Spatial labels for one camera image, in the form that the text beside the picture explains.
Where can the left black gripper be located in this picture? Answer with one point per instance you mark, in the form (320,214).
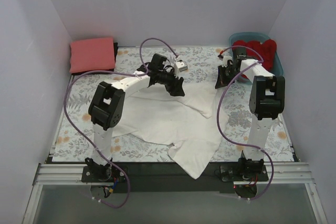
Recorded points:
(174,85)

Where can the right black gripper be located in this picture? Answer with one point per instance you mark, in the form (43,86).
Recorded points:
(224,74)

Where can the white t shirt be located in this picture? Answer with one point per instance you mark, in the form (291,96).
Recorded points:
(187,124)

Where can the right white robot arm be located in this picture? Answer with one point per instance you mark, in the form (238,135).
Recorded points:
(266,102)

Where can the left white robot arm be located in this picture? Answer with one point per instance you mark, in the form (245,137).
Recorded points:
(107,104)

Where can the red crumpled t shirt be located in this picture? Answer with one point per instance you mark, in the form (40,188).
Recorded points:
(266,49)

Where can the folded black t shirt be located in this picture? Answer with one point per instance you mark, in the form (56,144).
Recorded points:
(115,51)

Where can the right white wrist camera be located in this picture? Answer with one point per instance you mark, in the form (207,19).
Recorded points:
(224,58)

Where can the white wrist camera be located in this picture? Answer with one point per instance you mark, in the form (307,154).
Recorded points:
(179,66)
(224,58)

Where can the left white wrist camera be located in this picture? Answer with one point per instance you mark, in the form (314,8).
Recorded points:
(179,66)

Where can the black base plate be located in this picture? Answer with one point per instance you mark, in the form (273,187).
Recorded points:
(170,177)

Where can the aluminium frame rail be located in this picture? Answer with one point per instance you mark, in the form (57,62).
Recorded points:
(70,174)

